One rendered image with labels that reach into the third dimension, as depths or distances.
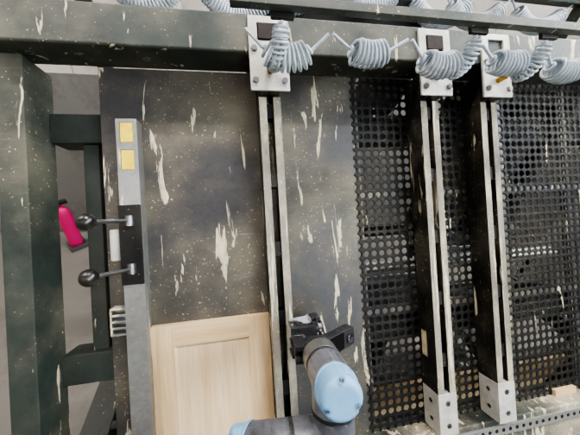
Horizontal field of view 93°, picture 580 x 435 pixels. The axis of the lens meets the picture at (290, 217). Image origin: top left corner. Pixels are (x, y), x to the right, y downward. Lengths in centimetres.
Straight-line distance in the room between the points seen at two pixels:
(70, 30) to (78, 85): 225
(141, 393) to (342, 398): 55
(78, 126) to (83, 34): 23
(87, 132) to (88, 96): 218
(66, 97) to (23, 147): 232
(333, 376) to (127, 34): 85
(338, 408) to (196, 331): 45
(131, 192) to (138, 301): 28
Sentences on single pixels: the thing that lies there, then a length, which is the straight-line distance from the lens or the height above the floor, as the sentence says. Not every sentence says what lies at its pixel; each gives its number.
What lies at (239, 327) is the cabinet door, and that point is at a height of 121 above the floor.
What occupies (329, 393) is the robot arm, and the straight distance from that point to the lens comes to 51.
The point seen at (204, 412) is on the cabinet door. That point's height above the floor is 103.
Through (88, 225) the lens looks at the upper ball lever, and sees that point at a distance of 71.
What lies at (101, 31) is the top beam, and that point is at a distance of 88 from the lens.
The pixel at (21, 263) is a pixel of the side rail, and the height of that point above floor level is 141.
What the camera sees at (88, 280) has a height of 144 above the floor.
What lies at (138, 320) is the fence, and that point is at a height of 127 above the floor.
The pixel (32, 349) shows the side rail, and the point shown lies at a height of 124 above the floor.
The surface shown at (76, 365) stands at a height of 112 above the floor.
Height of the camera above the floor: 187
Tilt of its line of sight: 32 degrees down
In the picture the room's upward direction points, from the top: 3 degrees clockwise
